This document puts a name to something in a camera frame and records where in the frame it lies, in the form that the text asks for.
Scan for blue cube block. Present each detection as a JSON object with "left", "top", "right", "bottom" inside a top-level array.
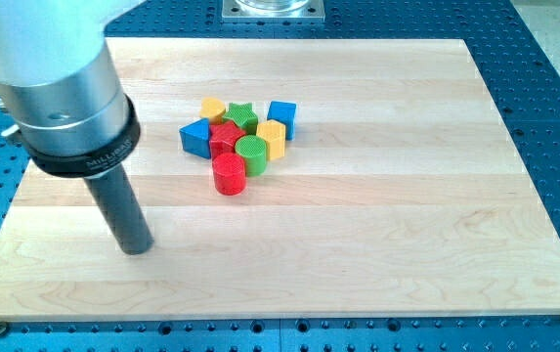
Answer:
[{"left": 267, "top": 101, "right": 297, "bottom": 141}]

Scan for red cylinder block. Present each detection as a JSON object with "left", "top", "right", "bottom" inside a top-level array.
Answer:
[{"left": 212, "top": 153, "right": 246, "bottom": 196}]

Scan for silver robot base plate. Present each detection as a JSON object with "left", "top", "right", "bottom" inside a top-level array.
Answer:
[{"left": 221, "top": 0, "right": 325, "bottom": 22}]

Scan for yellow hexagon block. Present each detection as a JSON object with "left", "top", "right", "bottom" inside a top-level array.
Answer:
[{"left": 256, "top": 120, "right": 286, "bottom": 160}]

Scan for red star block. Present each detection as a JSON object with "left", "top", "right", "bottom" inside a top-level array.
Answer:
[{"left": 209, "top": 120, "right": 246, "bottom": 159}]

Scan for green star block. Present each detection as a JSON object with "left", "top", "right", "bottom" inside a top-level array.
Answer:
[{"left": 223, "top": 103, "right": 259, "bottom": 135}]

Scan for blue perforated metal breadboard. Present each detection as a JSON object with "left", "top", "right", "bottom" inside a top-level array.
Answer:
[{"left": 0, "top": 0, "right": 560, "bottom": 351}]

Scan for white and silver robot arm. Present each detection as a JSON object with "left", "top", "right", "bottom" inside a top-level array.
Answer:
[{"left": 0, "top": 0, "right": 152, "bottom": 255}]

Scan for green cylinder block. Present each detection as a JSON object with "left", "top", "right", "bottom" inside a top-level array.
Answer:
[{"left": 235, "top": 135, "right": 267, "bottom": 176}]

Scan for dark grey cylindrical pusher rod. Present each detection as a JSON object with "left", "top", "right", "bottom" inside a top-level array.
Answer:
[{"left": 84, "top": 165, "right": 152, "bottom": 255}]

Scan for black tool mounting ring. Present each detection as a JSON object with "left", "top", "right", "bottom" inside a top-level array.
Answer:
[{"left": 19, "top": 95, "right": 141, "bottom": 178}]

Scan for light wooden board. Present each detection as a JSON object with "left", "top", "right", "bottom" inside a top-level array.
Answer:
[{"left": 0, "top": 38, "right": 560, "bottom": 322}]

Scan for blue triangle block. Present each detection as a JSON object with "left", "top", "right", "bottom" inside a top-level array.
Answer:
[{"left": 179, "top": 118, "right": 211, "bottom": 159}]

